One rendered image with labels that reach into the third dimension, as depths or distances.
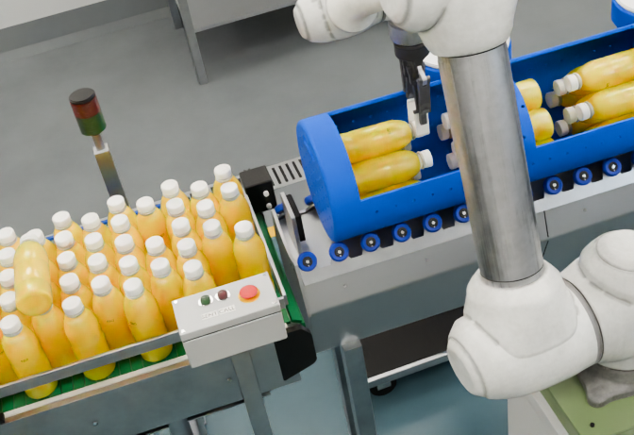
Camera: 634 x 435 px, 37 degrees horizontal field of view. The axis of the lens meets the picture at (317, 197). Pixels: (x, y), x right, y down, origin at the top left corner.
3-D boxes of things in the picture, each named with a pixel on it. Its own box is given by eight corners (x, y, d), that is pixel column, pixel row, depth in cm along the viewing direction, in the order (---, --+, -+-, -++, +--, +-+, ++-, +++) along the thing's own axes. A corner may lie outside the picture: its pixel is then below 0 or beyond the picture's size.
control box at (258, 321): (288, 338, 188) (279, 303, 182) (191, 369, 186) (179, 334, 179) (275, 305, 196) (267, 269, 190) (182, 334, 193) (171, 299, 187)
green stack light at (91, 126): (108, 131, 226) (102, 115, 223) (81, 139, 225) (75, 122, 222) (105, 118, 231) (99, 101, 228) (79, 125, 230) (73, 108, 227)
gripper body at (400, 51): (435, 41, 193) (438, 79, 198) (420, 23, 199) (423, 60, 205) (401, 51, 192) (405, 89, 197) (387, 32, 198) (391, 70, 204)
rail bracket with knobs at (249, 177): (280, 216, 234) (274, 184, 227) (253, 225, 233) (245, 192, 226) (271, 192, 241) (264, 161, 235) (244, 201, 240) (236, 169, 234)
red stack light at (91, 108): (102, 114, 223) (97, 101, 220) (75, 122, 222) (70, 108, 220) (99, 101, 228) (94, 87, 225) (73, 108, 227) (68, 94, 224)
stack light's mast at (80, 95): (114, 151, 230) (95, 97, 220) (89, 158, 229) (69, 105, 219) (111, 138, 235) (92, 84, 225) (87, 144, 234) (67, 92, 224)
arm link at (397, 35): (421, -3, 196) (424, 23, 200) (380, 8, 195) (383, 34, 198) (438, 16, 189) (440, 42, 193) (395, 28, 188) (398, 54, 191)
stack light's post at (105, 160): (206, 424, 300) (109, 150, 231) (194, 428, 299) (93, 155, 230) (204, 414, 303) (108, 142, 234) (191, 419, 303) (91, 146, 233)
